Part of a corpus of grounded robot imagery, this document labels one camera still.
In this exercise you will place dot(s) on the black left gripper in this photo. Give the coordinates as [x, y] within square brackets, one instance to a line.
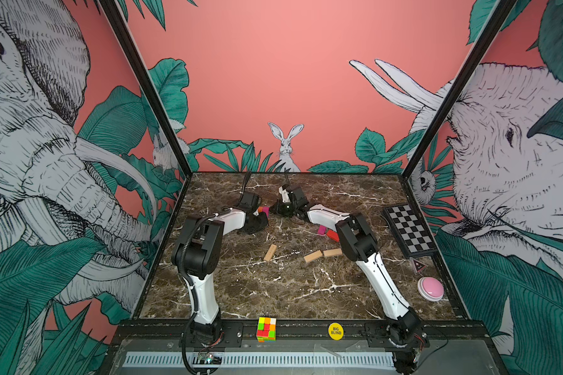
[263, 225]

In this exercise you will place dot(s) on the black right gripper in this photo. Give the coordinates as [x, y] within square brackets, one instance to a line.
[279, 208]

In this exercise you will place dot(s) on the natural wood block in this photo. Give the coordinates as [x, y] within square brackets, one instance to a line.
[313, 256]
[332, 252]
[270, 253]

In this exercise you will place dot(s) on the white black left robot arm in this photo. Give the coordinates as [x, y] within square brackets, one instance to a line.
[197, 253]

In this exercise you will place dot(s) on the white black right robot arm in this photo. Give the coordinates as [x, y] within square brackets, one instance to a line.
[359, 244]

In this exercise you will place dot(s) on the red block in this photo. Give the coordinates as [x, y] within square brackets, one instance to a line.
[332, 235]

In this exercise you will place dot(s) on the colourful puzzle cube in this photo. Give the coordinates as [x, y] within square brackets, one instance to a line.
[266, 329]

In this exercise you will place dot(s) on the black white checkerboard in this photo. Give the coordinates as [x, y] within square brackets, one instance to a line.
[412, 235]

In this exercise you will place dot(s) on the yellow big blind chip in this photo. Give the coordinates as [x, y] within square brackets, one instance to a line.
[335, 331]

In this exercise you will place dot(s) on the small circuit board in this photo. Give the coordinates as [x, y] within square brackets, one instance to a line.
[207, 359]

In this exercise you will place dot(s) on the small triangle warning sign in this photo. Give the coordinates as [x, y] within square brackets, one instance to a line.
[418, 266]

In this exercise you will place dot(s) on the pink round button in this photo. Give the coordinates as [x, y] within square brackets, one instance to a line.
[431, 289]

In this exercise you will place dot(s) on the white ventilation grille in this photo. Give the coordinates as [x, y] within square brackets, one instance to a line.
[364, 360]

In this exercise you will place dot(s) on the black front rail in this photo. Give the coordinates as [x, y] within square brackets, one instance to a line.
[241, 331]

